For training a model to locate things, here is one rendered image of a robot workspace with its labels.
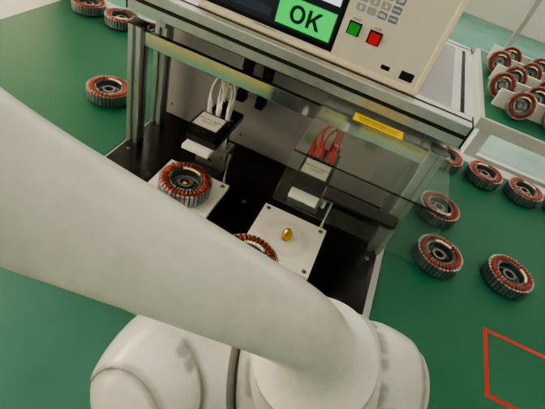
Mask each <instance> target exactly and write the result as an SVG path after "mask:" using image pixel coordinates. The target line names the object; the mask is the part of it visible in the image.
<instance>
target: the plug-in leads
mask: <svg viewBox="0 0 545 409"><path fill-rule="evenodd" d="M218 80H219V78H217V79H216V80H215V82H214V84H213V85H212V88H211V91H210V93H209V99H208V110H207V112H209V113H212V90H213V87H214V85H215V84H216V82H217V81H218ZM233 86H234V99H233V100H232V94H233V88H232V86H231V85H229V82H228V83H227V85H226V81H225V83H224V81H223V80H221V89H220V92H219V97H218V98H217V105H216V110H215V112H216V113H215V114H216V116H218V117H220V116H221V111H222V110H225V109H226V108H227V110H226V115H225V120H227V121H230V119H231V114H232V112H233V109H234V105H235V99H236V88H235V85H234V84H233ZM222 87H223V93H221V90H222ZM229 87H230V88H231V93H230V102H229V105H228V101H226V100H225V99H226V98H227V94H226V93H227V90H228V88H229ZM231 100H232V102H231ZM227 106H228V107H227Z"/></svg>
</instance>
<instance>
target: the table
mask: <svg viewBox="0 0 545 409"><path fill-rule="evenodd" d="M510 53H511V54H510ZM513 54H514V55H515V59H514V61H517V62H521V60H522V58H521V57H522V52H521V50H520V49H519V48H517V47H515V46H509V47H506V48H504V49H502V50H498V51H496V52H494V53H492V54H490V55H489V53H488V52H487V51H484V50H481V49H479V48H477V49H476V50H475V52H474V54H473V55H472V61H473V99H474V127H475V128H476V130H475V131H474V133H473V134H472V136H471V137H470V138H469V139H468V141H467V142H466V144H465V146H464V147H463V146H462V147H461V148H460V149H459V148H456V147H454V146H452V145H451V148H452V149H454V150H457V151H458V152H460V153H464V154H465V155H468V156H470V157H473V158H475V159H477V160H480V161H485V162H486V163H488V164H490V165H491V166H494V167H496V168H498V169H500V170H503V171H505V172H508V173H510V174H513V175H515V176H517V177H520V178H523V179H527V180H528V181H530V182H531V183H534V184H536V185H538V186H540V187H543V188H545V181H543V180H541V179H538V178H536V177H534V176H532V175H530V174H527V173H525V172H522V171H520V170H517V169H515V168H513V167H511V166H508V165H505V164H504V163H501V162H499V161H496V160H494V159H492V158H489V157H487V156H484V155H482V154H481V153H478V151H479V150H480V149H481V147H482V146H483V144H484V143H485V142H486V140H487V139H488V137H489V136H490V135H493V136H496V137H498V138H501V139H502V140H506V141H508V142H510V143H512V144H515V145H517V146H520V147H522V148H524V149H527V150H529V151H531V152H533V153H537V154H538V155H541V156H543V157H545V113H544V115H543V118H542V119H541V124H539V123H536V122H533V121H531V120H529V119H528V118H529V117H530V116H531V115H533V113H534V112H535V111H536V109H537V107H536V106H537V105H535V104H538V103H541V97H542V99H543V101H542V103H541V104H543V105H545V88H544V87H545V81H542V82H540V83H538V84H537V85H536V86H535V87H534V88H530V89H528V90H527V91H525V92H517V93H514V94H513V95H511V96H510V97H509V98H508V99H507V101H506V102H507V103H505V106H504V107H506V108H504V109H502V108H500V107H498V106H495V105H493V104H492V103H491V102H492V101H493V100H494V98H495V97H496V95H497V93H498V92H497V91H498V90H501V87H500V84H504V87H503V88H505V89H507V90H509V91H511V92H515V90H516V88H517V86H516V85H517V84H516V83H517V80H518V77H519V81H518V83H521V84H524V85H526V83H527V81H528V76H527V75H528V73H530V76H531V77H532V76H533V75H534V78H535V79H537V80H541V78H542V77H543V73H544V72H545V58H536V59H534V60H532V61H531V62H528V63H526V64H524V65H522V66H521V67H520V66H512V62H513ZM488 55H489V57H488V58H487V56H488ZM497 57H501V59H499V58H498V59H496V58H497ZM510 57H511V58H510ZM503 60H504V65H503V66H505V67H508V68H507V69H506V70H505V71H504V72H500V73H497V74H495V75H493V76H492V77H491V79H489V76H490V75H491V73H492V72H493V71H494V69H495V68H496V66H497V62H498V61H500V65H502V64H503ZM493 61H495V62H494V64H495V66H493ZM539 64H542V65H541V66H540V65H539ZM511 66H512V67H511ZM543 67H544V71H543ZM527 69H531V70H532V71H526V70H527ZM533 72H534V73H533ZM511 73H516V74H517V75H513V74H511ZM500 79H504V80H505V81H499V80H500ZM507 82H508V83H509V86H508V88H506V86H507V84H506V83H507ZM496 83H497V88H495V85H496ZM533 94H538V96H534V95H533ZM536 98H537V99H538V101H537V100H535V99H536ZM518 99H524V101H518ZM536 101H537V102H536ZM515 102H516V105H515V109H514V108H513V105H514V103H515ZM521 103H522V108H519V104H521ZM526 103H527V108H526V110H525V107H526ZM516 110H522V112H521V113H518V112H516Z"/></svg>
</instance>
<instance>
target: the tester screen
mask: <svg viewBox="0 0 545 409"><path fill-rule="evenodd" d="M217 1H219V2H223V3H224V4H227V5H229V6H232V7H234V8H237V9H239V10H241V11H244V12H246V13H248V14H251V15H253V16H256V17H258V18H261V19H263V20H266V21H268V22H270V23H272V24H275V25H277V26H280V27H282V28H285V29H287V30H290V31H291V32H295V33H297V34H299V35H301V36H304V37H306V38H309V39H311V40H313V41H317V42H319V43H320V44H323V45H326V46H328V45H329V42H330V40H331V37H332V35H333V31H334V28H335V26H336V24H337V20H338V17H339V14H340V13H341V9H342V6H343V3H344V1H345V0H343V1H342V3H341V7H339V6H335V5H333V4H331V3H328V2H325V1H323V0H303V1H305V2H308V3H310V4H312V5H315V6H318V7H320V8H323V9H325V10H327V11H331V12H332V13H334V14H337V15H338V17H337V20H336V23H335V25H334V28H333V31H332V34H331V37H330V39H329V42H328V43H327V42H324V41H322V40H319V39H317V38H314V37H312V36H309V35H307V34H305V33H303V32H300V31H298V30H295V29H293V28H290V27H288V26H285V25H284V24H280V23H278V22H276V21H275V18H276V14H277V8H278V5H279V1H280V0H255V1H257V2H260V3H263V4H264V5H267V6H270V7H271V8H272V10H271V14H270V16H268V15H265V14H262V13H260V12H258V11H255V10H252V9H251V8H248V7H246V6H243V5H241V4H238V3H236V2H233V1H231V0H217Z"/></svg>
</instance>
